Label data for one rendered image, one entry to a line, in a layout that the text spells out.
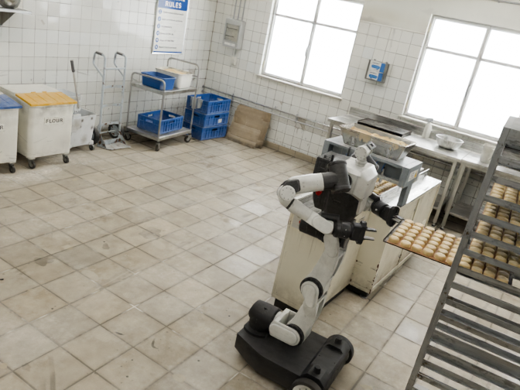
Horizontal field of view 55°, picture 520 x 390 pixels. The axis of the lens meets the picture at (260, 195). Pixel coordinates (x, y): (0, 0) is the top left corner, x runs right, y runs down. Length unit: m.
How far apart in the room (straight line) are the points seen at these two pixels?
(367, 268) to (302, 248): 0.80
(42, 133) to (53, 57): 1.08
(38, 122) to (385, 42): 4.38
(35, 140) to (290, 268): 3.22
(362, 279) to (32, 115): 3.63
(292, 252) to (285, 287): 0.29
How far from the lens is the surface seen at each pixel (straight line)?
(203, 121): 7.56
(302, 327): 3.14
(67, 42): 6.56
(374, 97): 7.16
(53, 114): 5.79
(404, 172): 3.88
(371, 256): 4.14
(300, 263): 3.62
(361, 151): 2.65
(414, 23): 7.02
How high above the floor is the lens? 2.11
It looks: 21 degrees down
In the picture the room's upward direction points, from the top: 12 degrees clockwise
